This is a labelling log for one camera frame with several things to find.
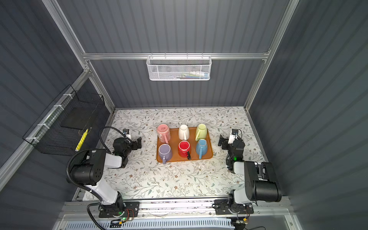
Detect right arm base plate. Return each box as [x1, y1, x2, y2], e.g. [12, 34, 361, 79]
[212, 199, 254, 215]

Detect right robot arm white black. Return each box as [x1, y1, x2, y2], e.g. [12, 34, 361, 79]
[218, 135, 282, 208]

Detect markers in white basket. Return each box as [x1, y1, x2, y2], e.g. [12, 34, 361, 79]
[172, 71, 210, 80]

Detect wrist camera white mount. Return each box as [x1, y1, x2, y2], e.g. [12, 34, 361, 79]
[228, 129, 240, 144]
[123, 129, 131, 140]

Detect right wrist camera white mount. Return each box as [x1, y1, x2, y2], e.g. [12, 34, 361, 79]
[228, 129, 240, 144]

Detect white cream mug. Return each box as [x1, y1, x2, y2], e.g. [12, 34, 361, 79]
[178, 125, 190, 140]

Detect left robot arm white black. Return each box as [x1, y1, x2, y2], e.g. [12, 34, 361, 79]
[66, 137, 142, 217]

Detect yellow marker pen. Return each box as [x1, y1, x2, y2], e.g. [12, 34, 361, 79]
[75, 129, 89, 151]

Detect purple lavender mug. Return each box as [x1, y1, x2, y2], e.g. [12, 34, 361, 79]
[159, 144, 173, 164]

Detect black corrugated cable conduit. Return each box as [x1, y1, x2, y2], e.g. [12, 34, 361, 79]
[66, 149, 100, 193]

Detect white wire mesh basket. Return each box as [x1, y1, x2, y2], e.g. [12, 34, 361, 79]
[146, 57, 212, 81]

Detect red mug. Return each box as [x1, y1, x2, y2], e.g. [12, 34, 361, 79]
[178, 140, 191, 160]

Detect black wire basket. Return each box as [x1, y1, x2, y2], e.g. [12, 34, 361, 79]
[23, 87, 106, 156]

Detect pink patterned mug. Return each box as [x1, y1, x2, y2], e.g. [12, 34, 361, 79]
[156, 124, 171, 144]

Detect light green mug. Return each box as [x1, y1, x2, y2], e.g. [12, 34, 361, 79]
[195, 124, 208, 141]

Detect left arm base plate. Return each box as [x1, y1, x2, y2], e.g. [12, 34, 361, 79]
[99, 202, 140, 218]

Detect blue floral mug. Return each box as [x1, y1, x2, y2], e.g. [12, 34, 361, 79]
[196, 139, 208, 159]

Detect orange plastic tray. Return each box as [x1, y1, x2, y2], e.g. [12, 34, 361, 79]
[156, 127, 213, 163]

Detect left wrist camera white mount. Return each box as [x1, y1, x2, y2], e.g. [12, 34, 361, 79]
[123, 129, 131, 140]

